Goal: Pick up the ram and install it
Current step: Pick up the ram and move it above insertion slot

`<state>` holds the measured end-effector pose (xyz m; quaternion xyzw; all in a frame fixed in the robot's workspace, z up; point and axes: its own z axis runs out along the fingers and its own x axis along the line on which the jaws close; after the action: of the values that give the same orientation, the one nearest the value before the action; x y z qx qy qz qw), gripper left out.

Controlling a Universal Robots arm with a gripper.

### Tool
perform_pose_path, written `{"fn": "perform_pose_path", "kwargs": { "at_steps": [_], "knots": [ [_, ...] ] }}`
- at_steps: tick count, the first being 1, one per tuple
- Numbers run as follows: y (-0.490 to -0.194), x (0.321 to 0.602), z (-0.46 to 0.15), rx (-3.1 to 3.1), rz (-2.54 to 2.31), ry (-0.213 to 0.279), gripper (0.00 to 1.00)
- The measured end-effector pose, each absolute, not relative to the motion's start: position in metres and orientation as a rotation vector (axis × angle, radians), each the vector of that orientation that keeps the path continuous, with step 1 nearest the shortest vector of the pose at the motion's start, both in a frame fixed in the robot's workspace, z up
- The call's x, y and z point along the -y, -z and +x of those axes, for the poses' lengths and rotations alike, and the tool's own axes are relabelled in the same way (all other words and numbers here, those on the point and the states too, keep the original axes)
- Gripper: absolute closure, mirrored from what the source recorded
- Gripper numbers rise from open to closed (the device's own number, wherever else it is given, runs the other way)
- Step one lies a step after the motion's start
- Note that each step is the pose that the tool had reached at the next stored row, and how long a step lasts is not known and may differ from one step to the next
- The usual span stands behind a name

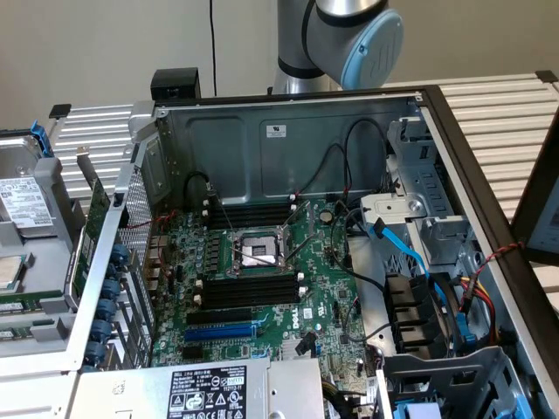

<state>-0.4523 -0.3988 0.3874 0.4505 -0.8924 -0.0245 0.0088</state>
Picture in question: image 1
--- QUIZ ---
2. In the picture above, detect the long black expansion slot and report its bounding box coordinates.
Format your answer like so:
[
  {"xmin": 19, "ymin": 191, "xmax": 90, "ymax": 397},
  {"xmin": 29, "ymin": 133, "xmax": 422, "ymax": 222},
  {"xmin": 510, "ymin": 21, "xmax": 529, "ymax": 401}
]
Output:
[{"xmin": 186, "ymin": 306, "xmax": 255, "ymax": 327}]

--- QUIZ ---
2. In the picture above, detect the red yellow black wire bundle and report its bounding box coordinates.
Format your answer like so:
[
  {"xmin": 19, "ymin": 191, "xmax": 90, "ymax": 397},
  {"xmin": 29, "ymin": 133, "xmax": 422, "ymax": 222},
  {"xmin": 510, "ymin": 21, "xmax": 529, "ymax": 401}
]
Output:
[{"xmin": 449, "ymin": 272, "xmax": 501, "ymax": 346}]

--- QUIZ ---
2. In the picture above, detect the open grey PC case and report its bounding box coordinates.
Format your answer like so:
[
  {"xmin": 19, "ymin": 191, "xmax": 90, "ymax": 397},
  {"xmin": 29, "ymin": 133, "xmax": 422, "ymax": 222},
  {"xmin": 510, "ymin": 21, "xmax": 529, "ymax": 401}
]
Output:
[{"xmin": 65, "ymin": 84, "xmax": 559, "ymax": 419}]

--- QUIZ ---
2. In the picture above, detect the green motherboard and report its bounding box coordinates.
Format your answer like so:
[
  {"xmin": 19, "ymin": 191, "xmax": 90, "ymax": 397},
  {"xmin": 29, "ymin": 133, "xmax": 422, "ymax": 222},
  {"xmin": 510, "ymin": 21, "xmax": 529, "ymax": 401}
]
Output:
[{"xmin": 150, "ymin": 198, "xmax": 379, "ymax": 388}]

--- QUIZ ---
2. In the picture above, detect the thin metal locking lever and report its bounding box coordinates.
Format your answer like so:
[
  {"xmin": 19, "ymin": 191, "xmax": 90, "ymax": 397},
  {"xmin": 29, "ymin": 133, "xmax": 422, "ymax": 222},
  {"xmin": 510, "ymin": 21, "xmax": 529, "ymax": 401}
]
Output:
[
  {"xmin": 230, "ymin": 247, "xmax": 293, "ymax": 268},
  {"xmin": 209, "ymin": 186, "xmax": 240, "ymax": 234}
]

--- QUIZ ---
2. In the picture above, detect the black looped wire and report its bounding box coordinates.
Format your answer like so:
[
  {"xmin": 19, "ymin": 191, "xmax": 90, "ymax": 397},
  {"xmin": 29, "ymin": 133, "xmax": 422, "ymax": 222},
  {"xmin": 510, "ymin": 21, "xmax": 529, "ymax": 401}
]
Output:
[{"xmin": 342, "ymin": 117, "xmax": 392, "ymax": 206}]

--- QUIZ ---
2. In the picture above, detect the green graphics card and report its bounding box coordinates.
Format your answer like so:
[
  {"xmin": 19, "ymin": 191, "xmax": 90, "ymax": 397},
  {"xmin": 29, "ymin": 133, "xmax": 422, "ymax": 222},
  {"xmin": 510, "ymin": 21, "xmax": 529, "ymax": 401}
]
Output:
[{"xmin": 64, "ymin": 146, "xmax": 113, "ymax": 309}]

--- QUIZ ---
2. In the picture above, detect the black RAM slot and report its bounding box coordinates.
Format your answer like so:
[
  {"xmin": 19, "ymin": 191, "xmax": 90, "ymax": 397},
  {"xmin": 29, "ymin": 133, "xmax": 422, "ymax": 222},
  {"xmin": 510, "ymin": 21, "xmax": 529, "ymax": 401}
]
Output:
[
  {"xmin": 202, "ymin": 203, "xmax": 299, "ymax": 216},
  {"xmin": 201, "ymin": 271, "xmax": 306, "ymax": 288},
  {"xmin": 194, "ymin": 285, "xmax": 307, "ymax": 303},
  {"xmin": 191, "ymin": 292, "xmax": 307, "ymax": 313},
  {"xmin": 201, "ymin": 196, "xmax": 299, "ymax": 210},
  {"xmin": 203, "ymin": 216, "xmax": 298, "ymax": 231},
  {"xmin": 202, "ymin": 209, "xmax": 298, "ymax": 223},
  {"xmin": 194, "ymin": 278, "xmax": 307, "ymax": 296}
]

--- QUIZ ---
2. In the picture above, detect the black box device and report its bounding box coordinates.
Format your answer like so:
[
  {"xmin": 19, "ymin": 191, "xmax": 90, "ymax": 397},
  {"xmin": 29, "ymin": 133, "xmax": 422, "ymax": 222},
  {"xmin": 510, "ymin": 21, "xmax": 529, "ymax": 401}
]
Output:
[{"xmin": 150, "ymin": 68, "xmax": 203, "ymax": 100}]

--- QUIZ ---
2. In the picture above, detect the silver CPU chip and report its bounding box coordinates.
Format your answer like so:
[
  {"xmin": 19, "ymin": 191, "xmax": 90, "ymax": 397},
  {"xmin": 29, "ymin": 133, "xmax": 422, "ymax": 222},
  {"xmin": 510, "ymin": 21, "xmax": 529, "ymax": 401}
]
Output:
[{"xmin": 0, "ymin": 254, "xmax": 24, "ymax": 292}]

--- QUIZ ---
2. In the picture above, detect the grey metal disk cage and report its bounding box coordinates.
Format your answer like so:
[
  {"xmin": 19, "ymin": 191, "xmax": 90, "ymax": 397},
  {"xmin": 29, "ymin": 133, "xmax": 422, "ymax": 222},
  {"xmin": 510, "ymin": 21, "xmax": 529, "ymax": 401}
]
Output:
[{"xmin": 379, "ymin": 344, "xmax": 528, "ymax": 419}]

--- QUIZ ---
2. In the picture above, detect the light blue flat wire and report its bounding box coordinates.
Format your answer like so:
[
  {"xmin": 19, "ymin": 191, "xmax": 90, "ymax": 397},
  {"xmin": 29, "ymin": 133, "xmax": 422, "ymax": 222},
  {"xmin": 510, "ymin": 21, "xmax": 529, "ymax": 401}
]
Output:
[{"xmin": 369, "ymin": 217, "xmax": 451, "ymax": 315}]

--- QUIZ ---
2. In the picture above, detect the small silver heat sink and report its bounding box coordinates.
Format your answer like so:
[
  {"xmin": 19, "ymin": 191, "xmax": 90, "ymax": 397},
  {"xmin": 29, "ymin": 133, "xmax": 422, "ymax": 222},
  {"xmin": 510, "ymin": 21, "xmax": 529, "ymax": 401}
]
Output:
[{"xmin": 280, "ymin": 336, "xmax": 316, "ymax": 361}]

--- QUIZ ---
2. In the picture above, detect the red black twisted wire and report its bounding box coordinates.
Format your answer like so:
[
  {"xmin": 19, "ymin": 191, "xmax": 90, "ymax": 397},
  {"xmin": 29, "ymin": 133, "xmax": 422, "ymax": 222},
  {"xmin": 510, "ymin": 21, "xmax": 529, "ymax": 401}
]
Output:
[
  {"xmin": 126, "ymin": 208, "xmax": 180, "ymax": 235},
  {"xmin": 478, "ymin": 241, "xmax": 527, "ymax": 280}
]

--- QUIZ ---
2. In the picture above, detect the silver hard disk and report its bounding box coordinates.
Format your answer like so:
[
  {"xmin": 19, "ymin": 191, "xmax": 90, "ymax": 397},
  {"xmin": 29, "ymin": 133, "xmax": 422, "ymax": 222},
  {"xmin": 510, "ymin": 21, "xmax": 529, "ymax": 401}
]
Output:
[{"xmin": 0, "ymin": 134, "xmax": 58, "ymax": 239}]

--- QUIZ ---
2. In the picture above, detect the thin black red wire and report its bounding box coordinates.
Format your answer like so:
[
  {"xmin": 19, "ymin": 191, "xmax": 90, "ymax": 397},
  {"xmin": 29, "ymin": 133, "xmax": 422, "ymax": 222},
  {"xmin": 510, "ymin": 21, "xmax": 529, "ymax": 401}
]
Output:
[{"xmin": 294, "ymin": 142, "xmax": 351, "ymax": 198}]

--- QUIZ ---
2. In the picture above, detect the silver power supply with label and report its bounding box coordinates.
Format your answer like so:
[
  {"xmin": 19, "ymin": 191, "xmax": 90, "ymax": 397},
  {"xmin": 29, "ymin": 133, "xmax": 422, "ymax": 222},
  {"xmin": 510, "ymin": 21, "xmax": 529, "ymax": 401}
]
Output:
[{"xmin": 69, "ymin": 356, "xmax": 327, "ymax": 419}]

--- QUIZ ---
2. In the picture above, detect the silver CPU socket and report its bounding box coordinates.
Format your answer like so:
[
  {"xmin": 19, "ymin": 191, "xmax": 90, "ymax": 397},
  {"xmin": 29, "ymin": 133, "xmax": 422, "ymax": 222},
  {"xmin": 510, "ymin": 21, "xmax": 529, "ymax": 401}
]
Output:
[{"xmin": 225, "ymin": 226, "xmax": 298, "ymax": 280}]

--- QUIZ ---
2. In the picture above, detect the long black wire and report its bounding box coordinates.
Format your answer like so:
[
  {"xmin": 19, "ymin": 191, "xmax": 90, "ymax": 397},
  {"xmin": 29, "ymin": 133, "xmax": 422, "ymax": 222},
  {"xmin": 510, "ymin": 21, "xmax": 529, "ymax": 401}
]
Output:
[{"xmin": 328, "ymin": 199, "xmax": 390, "ymax": 290}]

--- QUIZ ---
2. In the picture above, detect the grey parts rack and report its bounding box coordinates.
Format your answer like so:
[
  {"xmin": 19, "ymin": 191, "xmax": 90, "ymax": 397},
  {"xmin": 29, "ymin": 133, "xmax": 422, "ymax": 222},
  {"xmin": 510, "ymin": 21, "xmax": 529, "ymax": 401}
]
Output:
[{"xmin": 0, "ymin": 126, "xmax": 88, "ymax": 372}]

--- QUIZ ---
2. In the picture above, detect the grey metal disk bay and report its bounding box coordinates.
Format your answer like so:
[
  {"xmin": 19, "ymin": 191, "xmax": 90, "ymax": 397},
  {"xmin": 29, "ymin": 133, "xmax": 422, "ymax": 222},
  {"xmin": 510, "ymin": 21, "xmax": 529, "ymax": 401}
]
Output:
[{"xmin": 360, "ymin": 115, "xmax": 480, "ymax": 267}]

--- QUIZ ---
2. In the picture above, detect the blue expansion slot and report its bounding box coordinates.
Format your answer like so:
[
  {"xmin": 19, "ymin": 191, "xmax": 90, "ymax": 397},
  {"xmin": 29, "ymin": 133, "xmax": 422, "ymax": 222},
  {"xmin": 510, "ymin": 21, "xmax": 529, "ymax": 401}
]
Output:
[{"xmin": 183, "ymin": 324, "xmax": 258, "ymax": 345}]

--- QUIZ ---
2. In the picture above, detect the blue plastic disk rail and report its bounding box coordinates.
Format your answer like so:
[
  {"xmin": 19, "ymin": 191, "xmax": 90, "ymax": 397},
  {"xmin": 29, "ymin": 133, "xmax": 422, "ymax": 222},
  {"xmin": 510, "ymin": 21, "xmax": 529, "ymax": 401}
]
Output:
[{"xmin": 30, "ymin": 120, "xmax": 56, "ymax": 158}]

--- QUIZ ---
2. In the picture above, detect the metal socket cover frame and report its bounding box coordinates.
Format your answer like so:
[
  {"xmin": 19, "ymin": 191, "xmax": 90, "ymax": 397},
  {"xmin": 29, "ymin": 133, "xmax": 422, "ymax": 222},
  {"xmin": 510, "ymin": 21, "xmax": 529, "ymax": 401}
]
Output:
[{"xmin": 281, "ymin": 199, "xmax": 318, "ymax": 263}]

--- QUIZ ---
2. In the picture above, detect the thin black hanging cable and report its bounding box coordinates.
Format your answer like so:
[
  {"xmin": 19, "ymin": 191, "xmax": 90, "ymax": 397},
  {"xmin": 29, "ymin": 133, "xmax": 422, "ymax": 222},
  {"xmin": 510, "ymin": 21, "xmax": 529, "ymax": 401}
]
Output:
[{"xmin": 208, "ymin": 0, "xmax": 218, "ymax": 98}]

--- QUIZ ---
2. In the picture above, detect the thick black wire with plug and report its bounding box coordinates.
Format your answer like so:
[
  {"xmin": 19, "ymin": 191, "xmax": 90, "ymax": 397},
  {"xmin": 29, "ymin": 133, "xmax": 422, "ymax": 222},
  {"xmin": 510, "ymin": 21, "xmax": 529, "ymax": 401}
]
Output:
[{"xmin": 184, "ymin": 170, "xmax": 218, "ymax": 211}]

